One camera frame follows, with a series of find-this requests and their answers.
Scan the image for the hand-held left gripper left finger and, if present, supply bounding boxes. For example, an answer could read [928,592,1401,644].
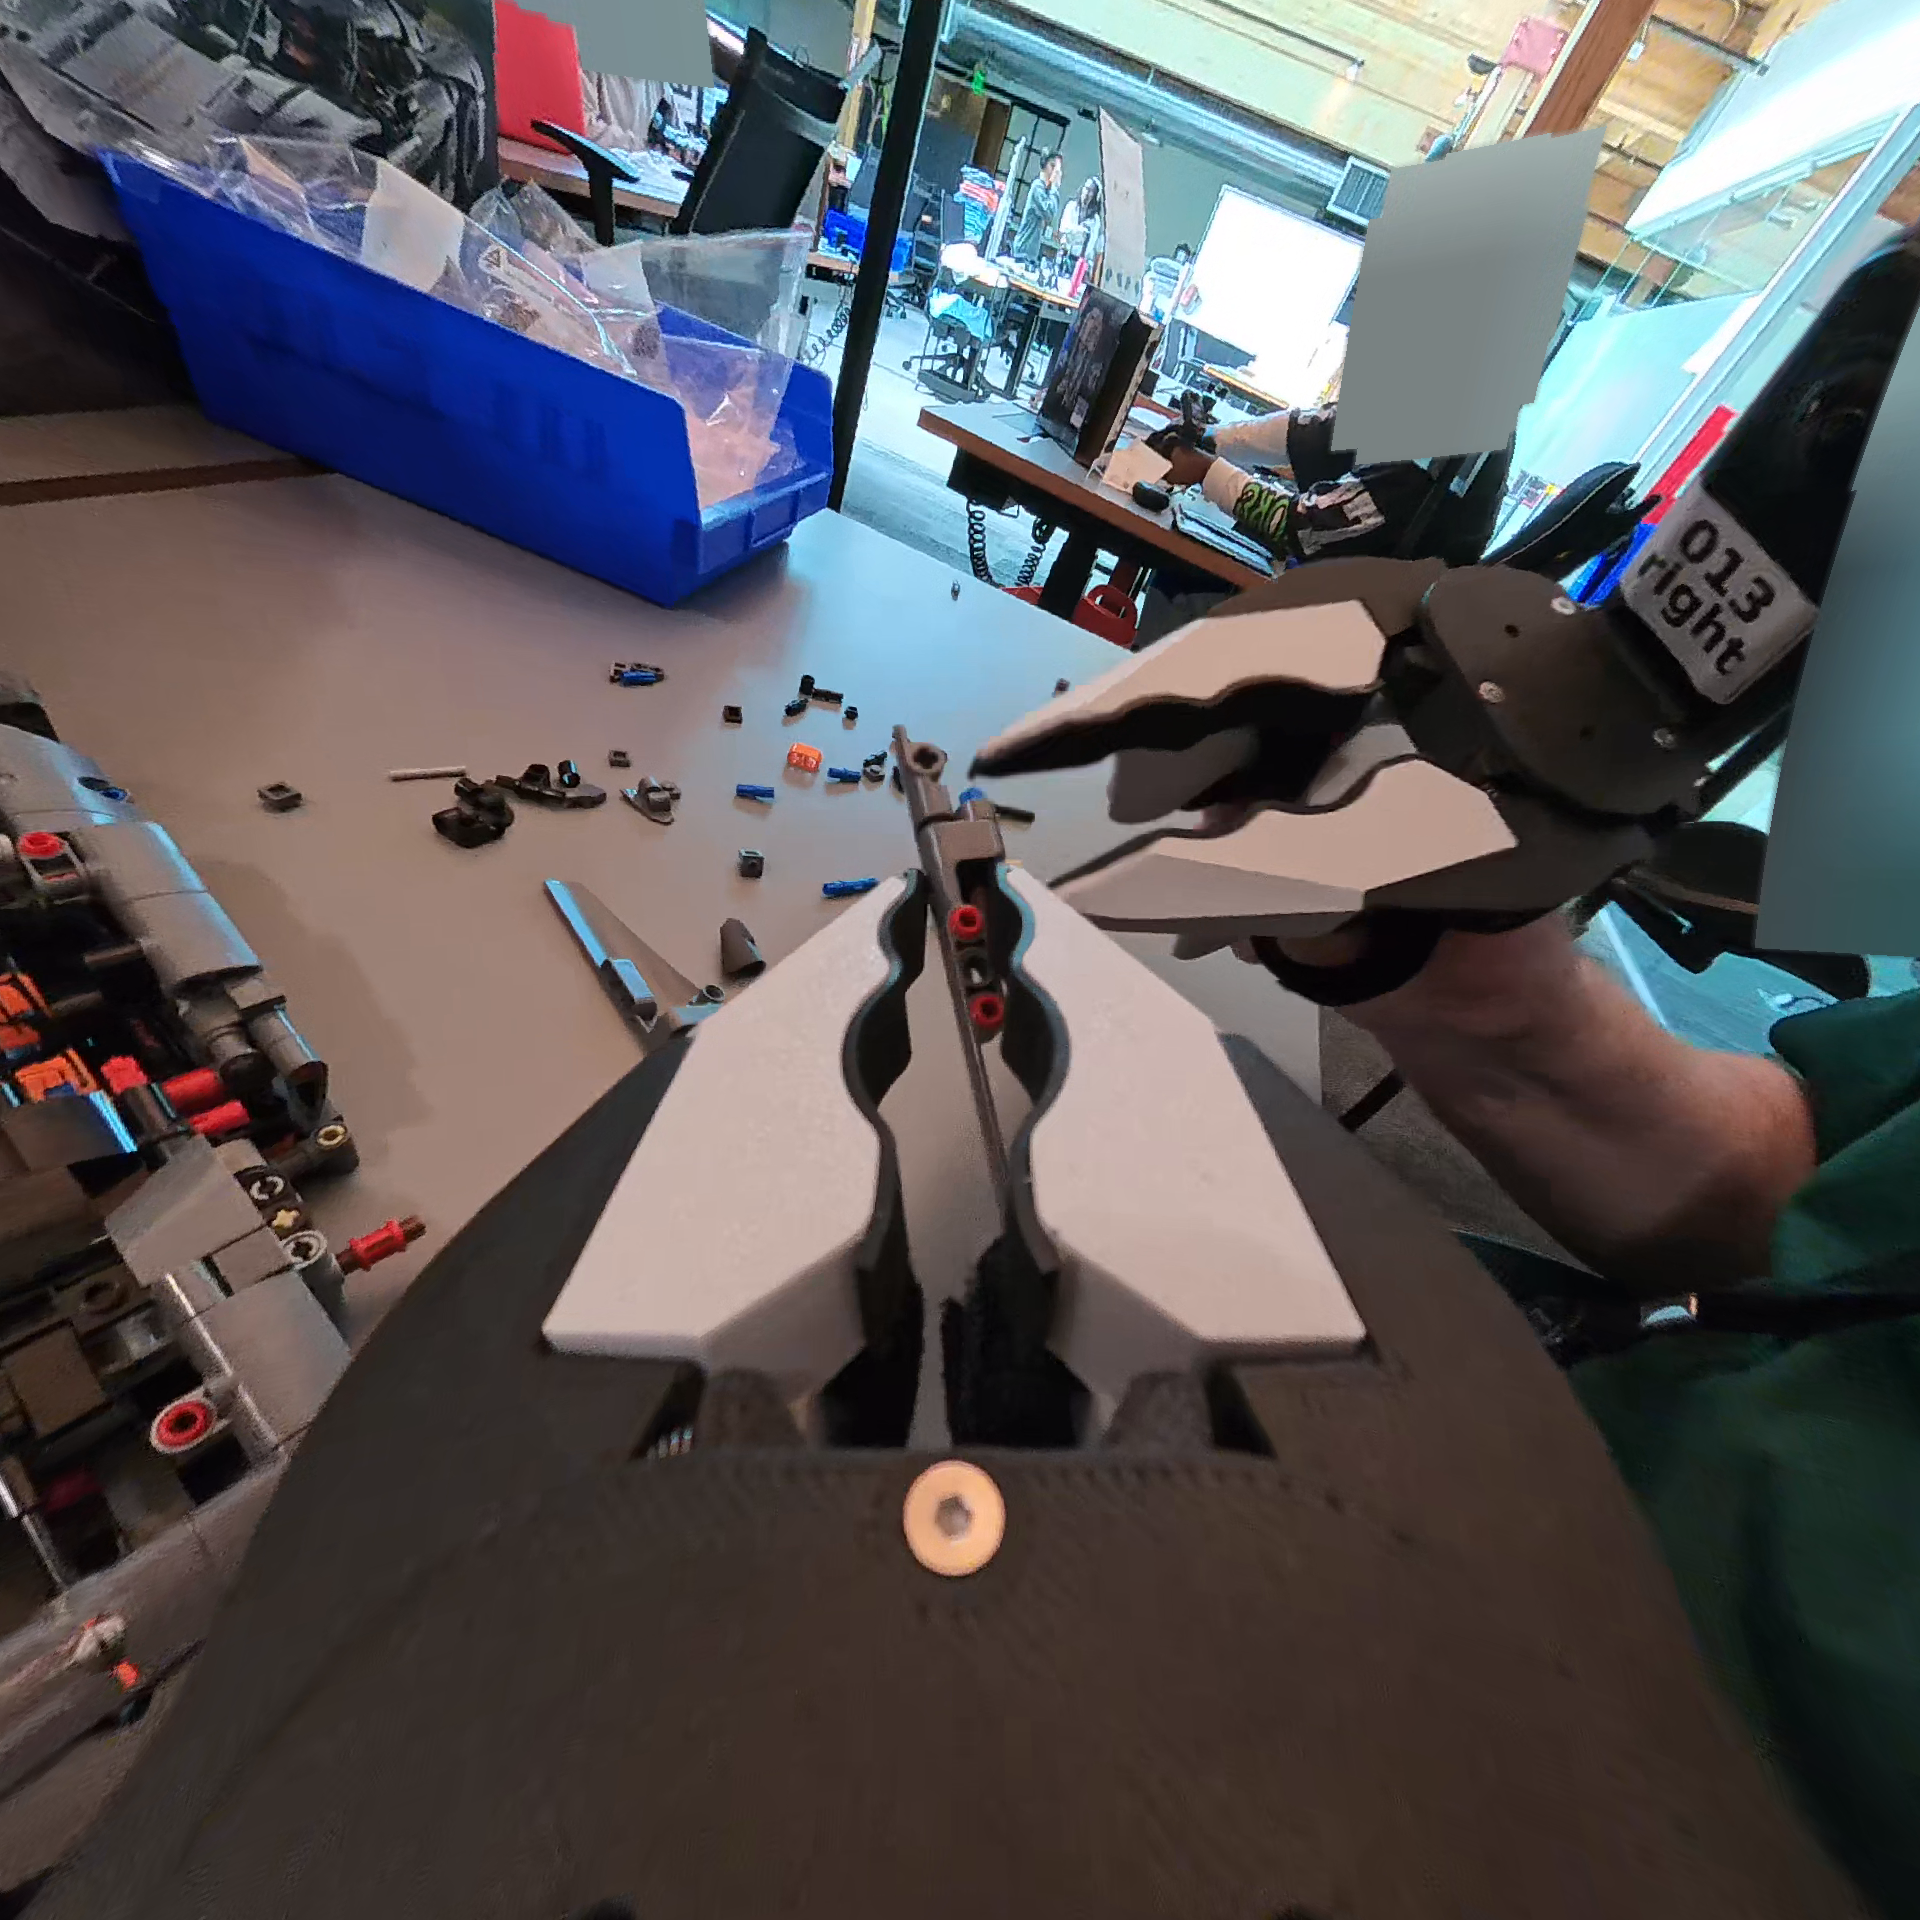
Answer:
[540,874,928,1376]

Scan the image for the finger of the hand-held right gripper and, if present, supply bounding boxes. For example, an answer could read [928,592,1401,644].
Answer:
[967,598,1392,781]
[1046,757,1527,936]

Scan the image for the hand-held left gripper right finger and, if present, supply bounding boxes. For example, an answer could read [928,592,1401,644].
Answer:
[996,867,1369,1373]

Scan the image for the short grey lego wedge assembly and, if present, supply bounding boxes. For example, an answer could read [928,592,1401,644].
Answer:
[544,878,728,1038]

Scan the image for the long grey lego panel assembly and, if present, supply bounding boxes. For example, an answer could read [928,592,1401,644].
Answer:
[889,724,1064,1277]

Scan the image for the small lego pieces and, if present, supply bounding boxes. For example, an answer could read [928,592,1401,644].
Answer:
[259,576,1073,902]

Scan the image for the grey and orange lego car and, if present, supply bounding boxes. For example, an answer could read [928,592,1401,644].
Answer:
[0,674,430,1787]

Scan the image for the person's right forearm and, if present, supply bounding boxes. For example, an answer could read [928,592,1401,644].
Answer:
[1357,1036,1824,1277]

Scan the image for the black lego set box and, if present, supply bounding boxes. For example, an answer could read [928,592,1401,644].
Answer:
[0,0,496,243]

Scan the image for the person's right hand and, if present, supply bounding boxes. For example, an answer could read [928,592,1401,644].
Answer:
[1318,914,1614,1058]

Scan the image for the wooden desk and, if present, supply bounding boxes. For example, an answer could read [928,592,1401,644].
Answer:
[918,397,1284,619]

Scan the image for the dark printed box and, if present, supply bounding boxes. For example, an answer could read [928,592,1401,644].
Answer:
[1035,286,1156,467]

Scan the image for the white board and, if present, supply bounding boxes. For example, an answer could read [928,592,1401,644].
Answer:
[1176,187,1367,406]

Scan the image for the black steel column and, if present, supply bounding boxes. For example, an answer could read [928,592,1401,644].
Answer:
[831,0,947,512]

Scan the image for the person's torso in green shirt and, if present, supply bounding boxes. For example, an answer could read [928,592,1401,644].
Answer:
[1575,989,1920,1920]

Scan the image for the black office chair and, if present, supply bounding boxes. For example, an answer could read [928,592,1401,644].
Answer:
[532,27,847,249]

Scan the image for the clear plastic parts bag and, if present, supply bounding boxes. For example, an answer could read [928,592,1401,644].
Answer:
[88,136,817,506]

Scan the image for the blue plastic bin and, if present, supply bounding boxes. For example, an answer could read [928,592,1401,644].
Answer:
[102,146,836,608]

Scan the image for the red chair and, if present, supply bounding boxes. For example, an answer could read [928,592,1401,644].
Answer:
[492,0,589,153]

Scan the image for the coiled black cable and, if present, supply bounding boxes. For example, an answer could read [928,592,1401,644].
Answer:
[960,497,1059,594]

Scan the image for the metal ventilation duct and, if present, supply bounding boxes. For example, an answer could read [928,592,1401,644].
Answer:
[943,0,1389,227]

